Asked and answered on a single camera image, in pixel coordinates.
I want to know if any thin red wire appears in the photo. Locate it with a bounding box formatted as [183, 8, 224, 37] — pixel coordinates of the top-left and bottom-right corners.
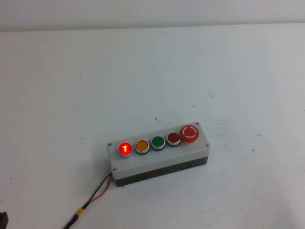
[82, 176, 113, 209]

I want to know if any green flat push button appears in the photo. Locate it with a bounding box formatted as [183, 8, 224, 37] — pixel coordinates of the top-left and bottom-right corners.
[150, 135, 166, 152]

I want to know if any black sheathed power cable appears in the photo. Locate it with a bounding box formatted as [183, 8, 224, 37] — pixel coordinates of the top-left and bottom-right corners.
[62, 213, 80, 229]

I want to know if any black block at table edge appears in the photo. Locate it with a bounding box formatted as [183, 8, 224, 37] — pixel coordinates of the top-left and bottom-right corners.
[0, 211, 10, 226]

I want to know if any yellow flat push button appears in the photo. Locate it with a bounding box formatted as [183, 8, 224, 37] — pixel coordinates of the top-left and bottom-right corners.
[134, 139, 151, 156]

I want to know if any red mushroom emergency stop button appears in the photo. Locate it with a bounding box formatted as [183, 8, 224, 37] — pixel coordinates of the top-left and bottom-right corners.
[179, 124, 200, 145]

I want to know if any thin black wire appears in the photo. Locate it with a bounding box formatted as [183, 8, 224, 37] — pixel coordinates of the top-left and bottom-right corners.
[81, 173, 112, 209]

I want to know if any dark red flat push button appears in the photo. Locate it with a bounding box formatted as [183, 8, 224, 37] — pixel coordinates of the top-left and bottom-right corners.
[166, 132, 182, 148]

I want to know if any grey push-button control box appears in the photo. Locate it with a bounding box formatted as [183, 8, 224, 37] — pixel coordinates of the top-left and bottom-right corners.
[106, 121, 211, 188]

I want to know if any red domed pilot button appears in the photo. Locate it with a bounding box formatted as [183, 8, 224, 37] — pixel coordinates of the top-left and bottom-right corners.
[118, 142, 133, 159]

